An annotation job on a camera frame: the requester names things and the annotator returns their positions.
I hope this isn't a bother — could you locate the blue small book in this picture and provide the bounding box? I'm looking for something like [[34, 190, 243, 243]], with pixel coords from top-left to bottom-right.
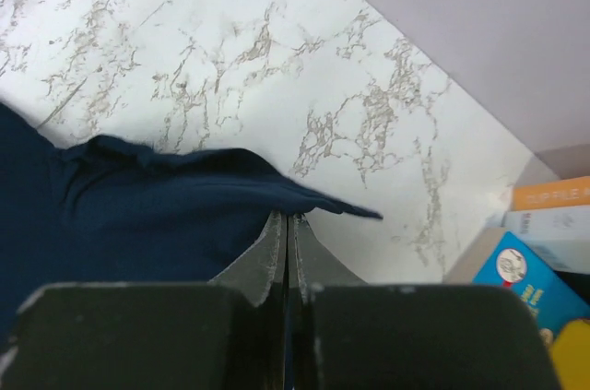
[[469, 228, 589, 343]]

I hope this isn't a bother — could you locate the black orange folder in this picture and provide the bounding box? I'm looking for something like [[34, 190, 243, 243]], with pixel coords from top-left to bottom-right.
[[503, 176, 590, 275]]

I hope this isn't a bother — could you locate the yellow plastic bin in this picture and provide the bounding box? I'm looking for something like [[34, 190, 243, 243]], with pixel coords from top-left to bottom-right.
[[549, 319, 590, 390]]

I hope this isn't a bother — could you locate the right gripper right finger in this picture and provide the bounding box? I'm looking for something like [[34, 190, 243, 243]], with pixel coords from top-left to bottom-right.
[[288, 215, 366, 304]]

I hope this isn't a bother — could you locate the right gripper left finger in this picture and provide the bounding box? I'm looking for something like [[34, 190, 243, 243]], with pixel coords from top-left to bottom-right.
[[207, 212, 287, 306]]

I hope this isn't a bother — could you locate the navy blue t shirt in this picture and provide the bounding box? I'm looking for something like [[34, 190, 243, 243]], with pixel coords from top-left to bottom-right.
[[1, 107, 375, 337]]

